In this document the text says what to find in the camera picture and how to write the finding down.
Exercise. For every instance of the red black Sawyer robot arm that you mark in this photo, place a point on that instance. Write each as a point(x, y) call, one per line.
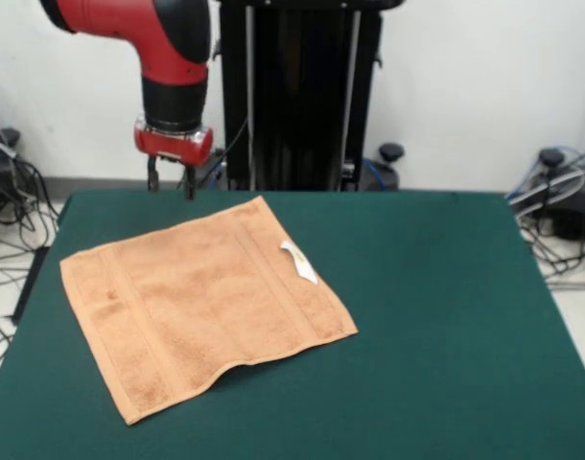
point(148, 38)

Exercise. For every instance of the dark green tablecloth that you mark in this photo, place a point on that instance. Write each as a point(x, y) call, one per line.
point(417, 335)

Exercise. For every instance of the tan terry towel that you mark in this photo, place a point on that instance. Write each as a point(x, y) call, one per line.
point(201, 297)

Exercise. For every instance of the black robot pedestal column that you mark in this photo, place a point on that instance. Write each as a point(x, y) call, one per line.
point(297, 96)

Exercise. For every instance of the black stand leg with knob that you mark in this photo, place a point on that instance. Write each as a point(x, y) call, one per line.
point(575, 211)
point(5, 135)

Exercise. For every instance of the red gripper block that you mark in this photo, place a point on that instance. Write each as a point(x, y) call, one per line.
point(172, 146)

